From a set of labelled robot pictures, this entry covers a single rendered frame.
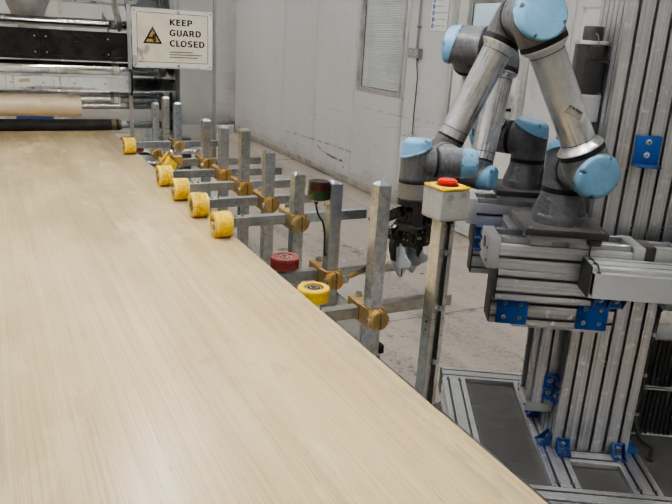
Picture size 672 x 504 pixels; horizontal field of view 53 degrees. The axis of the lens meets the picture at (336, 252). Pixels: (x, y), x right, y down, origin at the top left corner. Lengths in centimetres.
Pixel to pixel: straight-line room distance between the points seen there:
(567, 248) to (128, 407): 127
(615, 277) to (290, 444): 110
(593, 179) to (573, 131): 13
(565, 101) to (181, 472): 123
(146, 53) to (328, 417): 333
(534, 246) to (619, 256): 23
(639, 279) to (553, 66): 60
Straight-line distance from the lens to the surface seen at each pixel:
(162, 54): 425
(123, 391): 123
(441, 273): 145
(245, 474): 101
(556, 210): 195
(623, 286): 193
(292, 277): 192
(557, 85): 176
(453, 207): 140
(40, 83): 420
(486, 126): 208
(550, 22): 171
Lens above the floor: 149
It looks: 17 degrees down
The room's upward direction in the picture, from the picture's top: 3 degrees clockwise
